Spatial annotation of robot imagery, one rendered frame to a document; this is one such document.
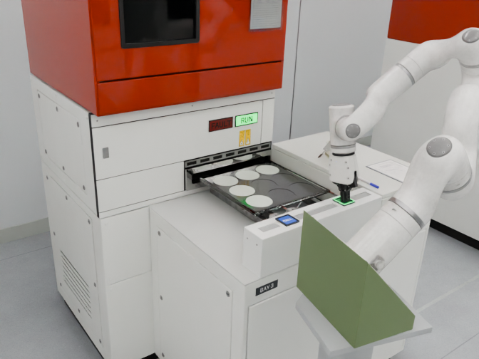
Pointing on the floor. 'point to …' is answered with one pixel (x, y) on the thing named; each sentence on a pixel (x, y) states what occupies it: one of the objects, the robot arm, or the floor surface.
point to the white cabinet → (244, 303)
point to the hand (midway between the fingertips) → (345, 196)
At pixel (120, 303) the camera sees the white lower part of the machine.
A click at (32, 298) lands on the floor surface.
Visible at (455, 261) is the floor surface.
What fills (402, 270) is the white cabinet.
